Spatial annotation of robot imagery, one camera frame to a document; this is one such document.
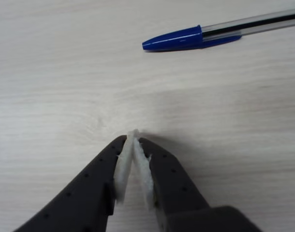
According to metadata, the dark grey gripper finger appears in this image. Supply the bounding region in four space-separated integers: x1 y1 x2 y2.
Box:
14 130 134 232
134 129 263 232

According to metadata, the blue capped clear ballpoint pen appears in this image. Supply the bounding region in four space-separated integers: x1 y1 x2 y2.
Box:
142 7 295 52

